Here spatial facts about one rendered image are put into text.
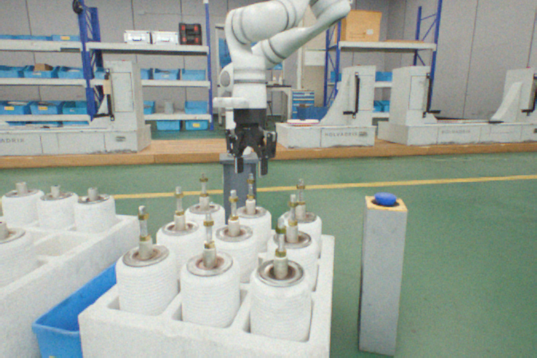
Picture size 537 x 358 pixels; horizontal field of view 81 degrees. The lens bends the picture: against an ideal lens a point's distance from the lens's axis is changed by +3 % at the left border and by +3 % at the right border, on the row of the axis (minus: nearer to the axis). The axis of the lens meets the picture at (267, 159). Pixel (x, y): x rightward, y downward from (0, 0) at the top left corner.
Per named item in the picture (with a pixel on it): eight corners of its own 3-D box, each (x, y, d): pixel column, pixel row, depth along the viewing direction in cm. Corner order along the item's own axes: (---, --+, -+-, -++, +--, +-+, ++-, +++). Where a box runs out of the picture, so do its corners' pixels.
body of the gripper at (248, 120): (275, 104, 69) (274, 146, 71) (246, 104, 74) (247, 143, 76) (253, 105, 63) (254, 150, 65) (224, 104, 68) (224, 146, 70)
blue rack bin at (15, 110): (16, 113, 510) (13, 100, 506) (42, 113, 517) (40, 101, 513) (-5, 115, 462) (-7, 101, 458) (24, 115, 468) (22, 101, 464)
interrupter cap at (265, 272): (261, 260, 53) (261, 256, 53) (306, 264, 51) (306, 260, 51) (251, 286, 45) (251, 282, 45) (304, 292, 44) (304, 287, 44)
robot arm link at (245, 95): (210, 108, 66) (208, 77, 64) (245, 107, 74) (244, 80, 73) (242, 109, 60) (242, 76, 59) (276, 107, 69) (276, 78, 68)
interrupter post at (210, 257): (207, 271, 49) (206, 252, 49) (200, 264, 51) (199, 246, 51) (220, 265, 51) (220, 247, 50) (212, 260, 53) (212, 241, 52)
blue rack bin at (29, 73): (41, 80, 506) (38, 66, 502) (66, 80, 513) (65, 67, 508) (22, 78, 458) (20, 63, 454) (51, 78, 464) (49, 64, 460)
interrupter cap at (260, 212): (240, 207, 78) (240, 204, 78) (269, 208, 77) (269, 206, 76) (230, 218, 71) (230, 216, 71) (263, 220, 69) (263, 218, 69)
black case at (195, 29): (181, 38, 524) (180, 28, 521) (202, 39, 529) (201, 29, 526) (178, 33, 483) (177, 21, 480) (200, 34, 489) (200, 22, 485)
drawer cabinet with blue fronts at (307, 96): (284, 122, 665) (285, 89, 651) (306, 122, 673) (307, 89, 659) (291, 125, 608) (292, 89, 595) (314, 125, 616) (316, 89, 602)
